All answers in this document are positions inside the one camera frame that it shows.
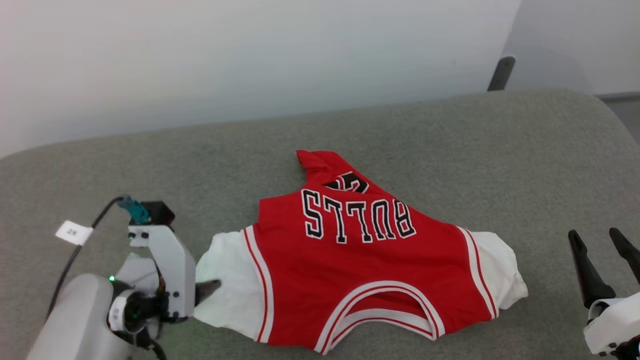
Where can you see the white wall panel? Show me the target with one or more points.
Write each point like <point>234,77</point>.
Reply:
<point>575,45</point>

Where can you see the dark grey metal bracket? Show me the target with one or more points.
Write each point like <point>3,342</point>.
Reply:
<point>501,73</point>

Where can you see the red white Bulls jersey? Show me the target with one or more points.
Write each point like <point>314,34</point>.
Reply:
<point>370,270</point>

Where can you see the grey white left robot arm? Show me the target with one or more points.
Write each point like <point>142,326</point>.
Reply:
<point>75,320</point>

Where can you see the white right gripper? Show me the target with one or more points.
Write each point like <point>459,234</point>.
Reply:
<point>617,325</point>

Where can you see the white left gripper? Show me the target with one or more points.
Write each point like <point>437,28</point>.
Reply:
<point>172,280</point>

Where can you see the grey fabric sofa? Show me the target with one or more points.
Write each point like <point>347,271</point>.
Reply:
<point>400,130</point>

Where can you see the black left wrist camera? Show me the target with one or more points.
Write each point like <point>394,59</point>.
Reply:
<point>159,214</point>

